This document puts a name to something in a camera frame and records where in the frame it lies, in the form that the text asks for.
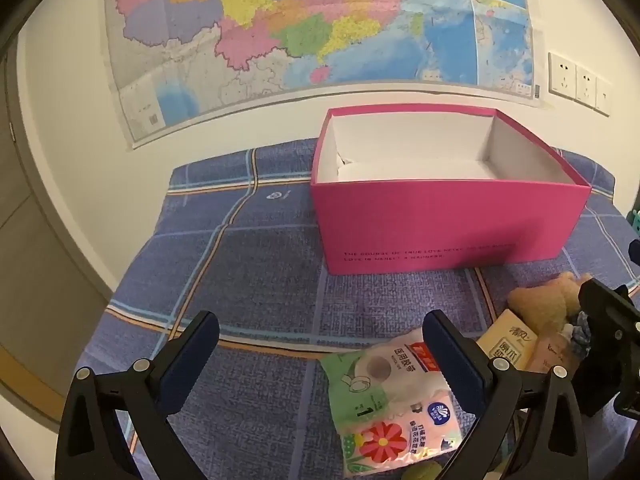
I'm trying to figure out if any colourful wall map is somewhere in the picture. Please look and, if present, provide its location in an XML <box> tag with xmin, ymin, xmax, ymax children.
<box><xmin>102</xmin><ymin>0</ymin><xmax>544</xmax><ymax>151</ymax></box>

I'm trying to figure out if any pink cardboard box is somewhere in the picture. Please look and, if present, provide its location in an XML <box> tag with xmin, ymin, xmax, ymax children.
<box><xmin>309</xmin><ymin>106</ymin><xmax>593</xmax><ymax>276</ymax></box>

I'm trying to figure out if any white wall switch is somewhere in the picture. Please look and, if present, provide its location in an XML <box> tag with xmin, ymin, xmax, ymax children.
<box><xmin>595</xmin><ymin>77</ymin><xmax>613</xmax><ymax>116</ymax></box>

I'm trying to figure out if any blue fuzzy cloth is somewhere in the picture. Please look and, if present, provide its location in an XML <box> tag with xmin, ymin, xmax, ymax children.
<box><xmin>570</xmin><ymin>310</ymin><xmax>594</xmax><ymax>359</ymax></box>

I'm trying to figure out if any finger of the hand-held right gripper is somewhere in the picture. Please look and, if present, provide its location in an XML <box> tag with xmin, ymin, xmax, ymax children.
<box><xmin>577</xmin><ymin>278</ymin><xmax>640</xmax><ymax>356</ymax></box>

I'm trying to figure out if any yellow small box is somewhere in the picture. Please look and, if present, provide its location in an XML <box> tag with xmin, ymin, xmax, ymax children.
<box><xmin>475</xmin><ymin>308</ymin><xmax>539</xmax><ymax>372</ymax></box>

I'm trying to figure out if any blue plaid bed sheet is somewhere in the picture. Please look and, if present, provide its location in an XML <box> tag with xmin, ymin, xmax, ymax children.
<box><xmin>75</xmin><ymin>137</ymin><xmax>640</xmax><ymax>480</ymax></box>

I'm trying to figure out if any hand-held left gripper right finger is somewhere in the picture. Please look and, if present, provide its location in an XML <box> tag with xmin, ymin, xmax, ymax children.
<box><xmin>422</xmin><ymin>309</ymin><xmax>591</xmax><ymax>480</ymax></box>

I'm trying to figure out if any beige wardrobe door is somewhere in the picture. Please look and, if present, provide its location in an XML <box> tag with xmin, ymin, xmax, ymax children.
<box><xmin>0</xmin><ymin>50</ymin><xmax>117</xmax><ymax>403</ymax></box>

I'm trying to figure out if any white wall socket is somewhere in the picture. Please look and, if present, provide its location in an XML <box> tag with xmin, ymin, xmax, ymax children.
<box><xmin>548</xmin><ymin>51</ymin><xmax>577</xmax><ymax>99</ymax></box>
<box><xmin>575</xmin><ymin>64</ymin><xmax>597</xmax><ymax>106</ymax></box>

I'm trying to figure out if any pink floral tissue packet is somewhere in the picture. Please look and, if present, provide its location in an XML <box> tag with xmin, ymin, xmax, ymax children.
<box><xmin>340</xmin><ymin>390</ymin><xmax>463</xmax><ymax>479</ymax></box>

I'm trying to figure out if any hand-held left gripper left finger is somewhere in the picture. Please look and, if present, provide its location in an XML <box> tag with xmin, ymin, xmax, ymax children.
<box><xmin>54</xmin><ymin>310</ymin><xmax>221</xmax><ymax>480</ymax></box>

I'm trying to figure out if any beige plush toy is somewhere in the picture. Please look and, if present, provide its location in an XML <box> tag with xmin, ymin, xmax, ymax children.
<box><xmin>507</xmin><ymin>272</ymin><xmax>594</xmax><ymax>334</ymax></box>

